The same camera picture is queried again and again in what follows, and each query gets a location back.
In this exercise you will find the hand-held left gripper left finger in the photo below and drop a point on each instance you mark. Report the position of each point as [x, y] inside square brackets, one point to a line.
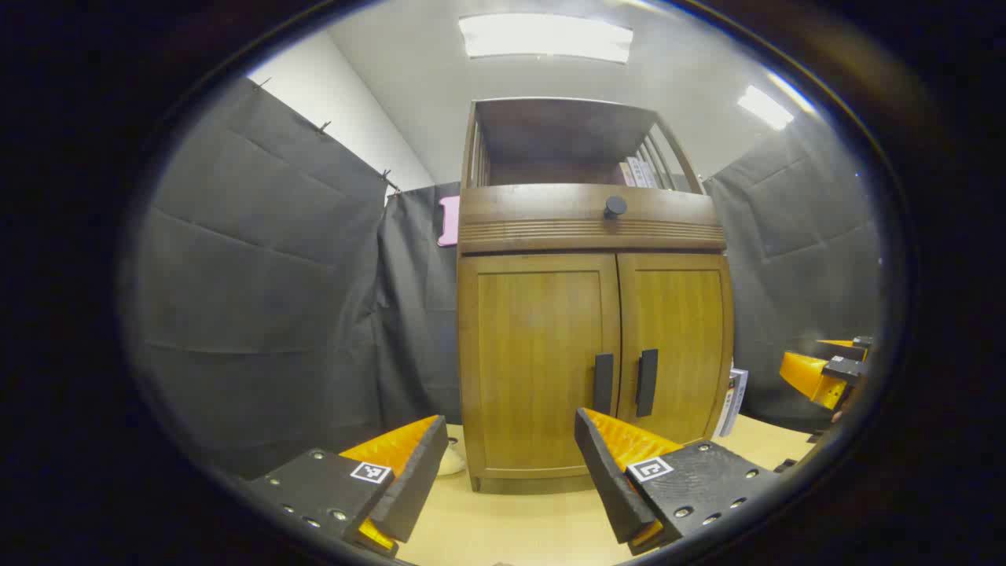
[416, 479]

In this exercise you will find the wooden shoe cabinet door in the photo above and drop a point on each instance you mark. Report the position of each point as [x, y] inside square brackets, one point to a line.
[534, 354]
[684, 314]

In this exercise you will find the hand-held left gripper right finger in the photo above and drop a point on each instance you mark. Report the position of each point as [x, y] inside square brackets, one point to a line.
[609, 487]

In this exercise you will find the white fluffy object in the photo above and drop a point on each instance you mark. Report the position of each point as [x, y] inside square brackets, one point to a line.
[452, 462]

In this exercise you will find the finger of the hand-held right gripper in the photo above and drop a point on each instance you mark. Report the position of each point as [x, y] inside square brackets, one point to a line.
[845, 343]
[805, 377]

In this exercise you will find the small ceiling light panel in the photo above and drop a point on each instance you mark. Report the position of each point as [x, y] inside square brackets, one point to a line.
[765, 107]

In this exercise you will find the wooden double-door shoe cabinet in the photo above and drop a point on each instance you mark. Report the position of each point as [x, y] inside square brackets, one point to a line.
[550, 228]

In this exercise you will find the row of books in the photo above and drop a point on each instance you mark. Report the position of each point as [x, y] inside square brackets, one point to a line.
[639, 173]

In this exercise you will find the large ceiling light panel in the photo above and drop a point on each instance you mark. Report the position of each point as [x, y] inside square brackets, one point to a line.
[546, 37]

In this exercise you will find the black backdrop cloth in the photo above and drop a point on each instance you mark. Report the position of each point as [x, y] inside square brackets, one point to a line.
[251, 275]

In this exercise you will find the black round drawer knob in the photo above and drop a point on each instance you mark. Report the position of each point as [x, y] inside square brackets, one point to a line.
[614, 207]

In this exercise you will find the pink flat object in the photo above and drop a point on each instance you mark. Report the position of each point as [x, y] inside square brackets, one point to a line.
[449, 222]

